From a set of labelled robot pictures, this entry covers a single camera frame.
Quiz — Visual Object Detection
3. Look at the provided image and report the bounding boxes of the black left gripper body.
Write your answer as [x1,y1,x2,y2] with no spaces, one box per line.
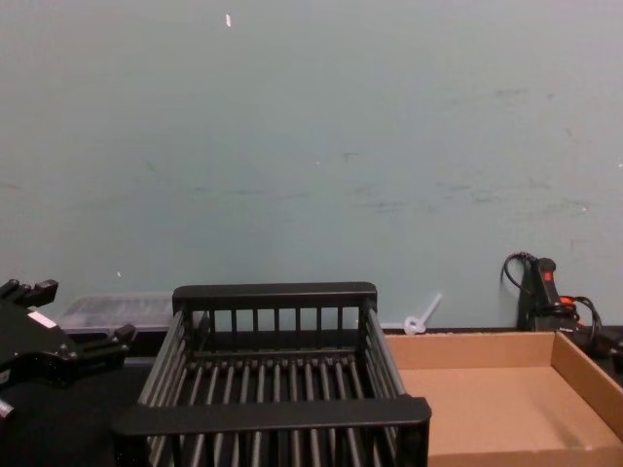
[0,295,82,389]

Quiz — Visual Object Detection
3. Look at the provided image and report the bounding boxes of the clear plastic case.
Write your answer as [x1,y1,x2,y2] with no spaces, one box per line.
[52,292,177,338]

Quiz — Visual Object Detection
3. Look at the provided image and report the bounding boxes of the shallow brown cardboard tray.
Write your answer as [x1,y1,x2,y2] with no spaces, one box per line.
[383,330,623,467]

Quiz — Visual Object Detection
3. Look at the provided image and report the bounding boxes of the black rack with steel bars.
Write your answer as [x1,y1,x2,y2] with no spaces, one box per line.
[110,280,433,467]

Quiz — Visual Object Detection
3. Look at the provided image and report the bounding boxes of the white three-armed plastic piece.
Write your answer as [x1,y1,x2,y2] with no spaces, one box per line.
[383,291,444,338]

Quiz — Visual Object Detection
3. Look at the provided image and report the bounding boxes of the black tool cord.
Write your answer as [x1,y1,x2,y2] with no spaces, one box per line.
[502,250,605,354]

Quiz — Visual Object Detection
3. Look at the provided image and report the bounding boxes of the black tool with red switch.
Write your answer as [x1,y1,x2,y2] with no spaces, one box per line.
[515,256,593,338]

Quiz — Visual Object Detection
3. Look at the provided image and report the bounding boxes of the plain pale wall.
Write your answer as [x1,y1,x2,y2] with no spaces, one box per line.
[0,0,623,334]

